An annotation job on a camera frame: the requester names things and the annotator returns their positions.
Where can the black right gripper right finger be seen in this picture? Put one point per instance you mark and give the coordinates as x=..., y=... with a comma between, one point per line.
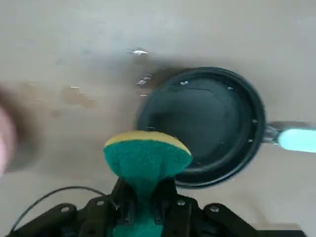
x=187, y=217

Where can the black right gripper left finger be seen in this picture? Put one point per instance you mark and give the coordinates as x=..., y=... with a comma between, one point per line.
x=93, y=217

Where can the green and yellow sponge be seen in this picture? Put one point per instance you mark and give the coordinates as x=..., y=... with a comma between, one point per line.
x=145, y=158

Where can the pink bowl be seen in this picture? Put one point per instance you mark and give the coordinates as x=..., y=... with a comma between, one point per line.
x=5, y=143

